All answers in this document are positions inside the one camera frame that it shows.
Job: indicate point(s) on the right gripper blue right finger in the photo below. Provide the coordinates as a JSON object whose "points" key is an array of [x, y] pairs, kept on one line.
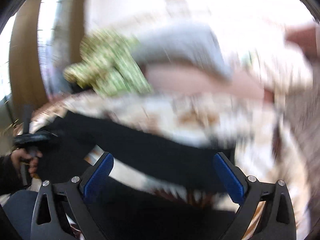
{"points": [[277, 220]]}

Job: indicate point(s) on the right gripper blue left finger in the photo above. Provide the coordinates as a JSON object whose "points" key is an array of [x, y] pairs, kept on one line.
{"points": [[49, 220]]}

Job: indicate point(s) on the black pants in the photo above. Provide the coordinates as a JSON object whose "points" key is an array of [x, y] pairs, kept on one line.
{"points": [[121, 211]]}

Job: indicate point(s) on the person's left hand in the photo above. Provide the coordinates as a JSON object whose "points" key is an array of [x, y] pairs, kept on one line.
{"points": [[21, 154]]}

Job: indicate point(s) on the leaf pattern beige blanket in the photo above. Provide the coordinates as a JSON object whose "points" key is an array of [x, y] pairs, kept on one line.
{"points": [[264, 144]]}

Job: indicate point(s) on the brown wooden glass door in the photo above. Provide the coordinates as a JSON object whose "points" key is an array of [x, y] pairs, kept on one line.
{"points": [[45, 39]]}

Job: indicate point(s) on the green white patterned quilt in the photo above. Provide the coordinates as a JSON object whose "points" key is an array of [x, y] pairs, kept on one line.
{"points": [[107, 65]]}

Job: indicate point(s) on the pink mattress sheet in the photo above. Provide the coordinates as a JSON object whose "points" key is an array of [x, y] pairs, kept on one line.
{"points": [[191, 80]]}

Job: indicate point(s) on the grey quilted pillow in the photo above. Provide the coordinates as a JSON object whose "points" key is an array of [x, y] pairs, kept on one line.
{"points": [[192, 44]]}

